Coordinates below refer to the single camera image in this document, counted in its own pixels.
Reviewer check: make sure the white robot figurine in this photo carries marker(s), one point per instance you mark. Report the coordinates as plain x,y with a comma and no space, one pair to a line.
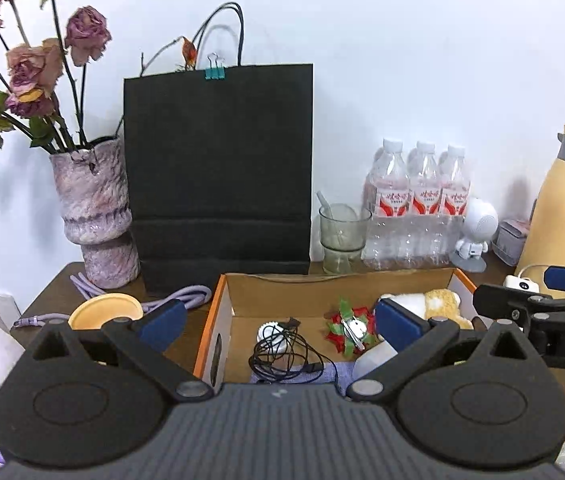
477,225

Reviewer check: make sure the black earphones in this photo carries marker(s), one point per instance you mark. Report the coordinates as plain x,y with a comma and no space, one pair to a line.
292,360

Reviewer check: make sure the yellow mug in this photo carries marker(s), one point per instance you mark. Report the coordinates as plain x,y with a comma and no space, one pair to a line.
102,310

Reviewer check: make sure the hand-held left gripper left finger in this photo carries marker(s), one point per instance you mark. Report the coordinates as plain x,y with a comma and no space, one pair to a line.
162,321

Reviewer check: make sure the purple mottled vase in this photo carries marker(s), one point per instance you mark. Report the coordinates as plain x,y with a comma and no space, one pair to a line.
95,210

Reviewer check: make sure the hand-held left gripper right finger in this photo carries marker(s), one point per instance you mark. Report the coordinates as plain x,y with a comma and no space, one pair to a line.
396,325

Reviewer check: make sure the black paper bag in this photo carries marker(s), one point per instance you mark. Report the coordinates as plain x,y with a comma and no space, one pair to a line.
217,175

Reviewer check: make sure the purple cloth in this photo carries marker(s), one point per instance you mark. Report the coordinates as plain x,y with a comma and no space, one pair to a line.
327,375

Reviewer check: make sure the white charger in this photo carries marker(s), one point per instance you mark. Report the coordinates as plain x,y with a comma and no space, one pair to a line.
525,282

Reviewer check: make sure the yellow thermos jug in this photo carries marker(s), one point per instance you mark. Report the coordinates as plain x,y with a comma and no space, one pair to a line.
562,210

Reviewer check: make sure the small grey box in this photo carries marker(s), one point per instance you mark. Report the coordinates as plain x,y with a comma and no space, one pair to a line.
510,242

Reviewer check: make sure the dried red flower twig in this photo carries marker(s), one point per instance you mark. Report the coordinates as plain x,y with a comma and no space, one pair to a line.
190,52

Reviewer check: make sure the clear water bottle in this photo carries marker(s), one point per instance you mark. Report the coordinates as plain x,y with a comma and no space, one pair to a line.
425,185
455,185
390,185

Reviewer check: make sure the red green crinkled wrapper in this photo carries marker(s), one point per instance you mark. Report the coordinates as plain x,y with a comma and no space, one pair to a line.
347,330

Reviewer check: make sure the small white round gadget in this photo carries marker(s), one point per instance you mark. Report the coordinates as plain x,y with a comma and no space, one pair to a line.
266,332

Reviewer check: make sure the clear glass cup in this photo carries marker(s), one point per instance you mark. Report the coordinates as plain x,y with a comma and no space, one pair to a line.
345,227
340,262

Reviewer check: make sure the dried pink roses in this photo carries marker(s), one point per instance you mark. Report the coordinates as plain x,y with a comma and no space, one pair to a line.
27,70

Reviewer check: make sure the teal binder clip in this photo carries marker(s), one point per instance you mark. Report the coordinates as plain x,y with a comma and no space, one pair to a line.
215,71

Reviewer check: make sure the orange cardboard box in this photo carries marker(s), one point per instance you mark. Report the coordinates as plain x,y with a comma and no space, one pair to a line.
242,305

